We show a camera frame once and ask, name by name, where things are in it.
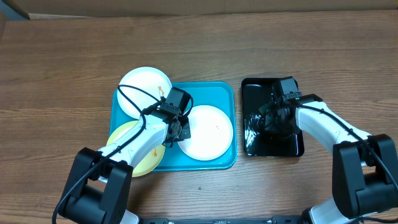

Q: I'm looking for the yellow plate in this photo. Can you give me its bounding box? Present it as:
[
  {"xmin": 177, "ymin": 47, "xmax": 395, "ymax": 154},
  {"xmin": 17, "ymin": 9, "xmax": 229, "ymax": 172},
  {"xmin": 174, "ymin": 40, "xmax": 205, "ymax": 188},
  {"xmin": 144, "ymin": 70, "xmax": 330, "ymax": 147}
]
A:
[{"xmin": 106, "ymin": 121, "xmax": 165, "ymax": 177}]

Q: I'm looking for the green yellow sponge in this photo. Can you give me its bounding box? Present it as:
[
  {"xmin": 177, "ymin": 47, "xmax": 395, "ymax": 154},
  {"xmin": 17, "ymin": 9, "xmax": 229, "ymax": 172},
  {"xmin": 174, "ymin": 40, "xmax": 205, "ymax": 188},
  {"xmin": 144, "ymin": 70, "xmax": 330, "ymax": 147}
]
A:
[{"xmin": 259, "ymin": 103, "xmax": 272, "ymax": 114}]

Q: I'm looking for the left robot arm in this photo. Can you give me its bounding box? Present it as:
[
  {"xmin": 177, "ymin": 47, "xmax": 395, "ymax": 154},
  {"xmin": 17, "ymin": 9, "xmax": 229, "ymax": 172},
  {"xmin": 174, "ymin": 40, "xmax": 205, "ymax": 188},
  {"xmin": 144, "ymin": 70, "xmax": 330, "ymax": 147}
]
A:
[{"xmin": 52, "ymin": 109, "xmax": 190, "ymax": 223}]

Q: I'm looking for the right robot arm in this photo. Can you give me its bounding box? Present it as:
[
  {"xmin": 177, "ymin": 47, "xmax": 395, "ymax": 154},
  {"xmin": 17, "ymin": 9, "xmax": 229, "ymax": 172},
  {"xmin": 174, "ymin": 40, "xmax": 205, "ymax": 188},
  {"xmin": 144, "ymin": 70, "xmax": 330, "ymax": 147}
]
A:
[{"xmin": 259, "ymin": 93, "xmax": 397, "ymax": 223}]

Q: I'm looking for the black water tray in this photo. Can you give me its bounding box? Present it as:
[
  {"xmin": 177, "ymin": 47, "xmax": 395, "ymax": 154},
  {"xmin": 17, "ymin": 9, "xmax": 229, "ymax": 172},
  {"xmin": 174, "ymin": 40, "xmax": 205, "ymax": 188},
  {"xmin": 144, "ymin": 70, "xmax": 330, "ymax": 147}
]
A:
[{"xmin": 241, "ymin": 78, "xmax": 305, "ymax": 157}]

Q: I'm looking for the white plate with orange stain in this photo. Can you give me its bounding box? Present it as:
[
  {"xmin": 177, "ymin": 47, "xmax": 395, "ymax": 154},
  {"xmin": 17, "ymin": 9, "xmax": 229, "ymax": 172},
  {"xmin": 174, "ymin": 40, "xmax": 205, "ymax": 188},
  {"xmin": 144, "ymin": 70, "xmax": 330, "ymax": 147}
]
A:
[{"xmin": 116, "ymin": 67, "xmax": 172, "ymax": 119}]

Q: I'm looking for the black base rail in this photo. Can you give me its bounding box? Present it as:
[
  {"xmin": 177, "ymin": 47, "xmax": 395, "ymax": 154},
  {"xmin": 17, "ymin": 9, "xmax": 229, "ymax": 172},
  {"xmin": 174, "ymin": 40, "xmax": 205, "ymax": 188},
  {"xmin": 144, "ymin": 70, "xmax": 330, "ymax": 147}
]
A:
[{"xmin": 139, "ymin": 215, "xmax": 307, "ymax": 224}]

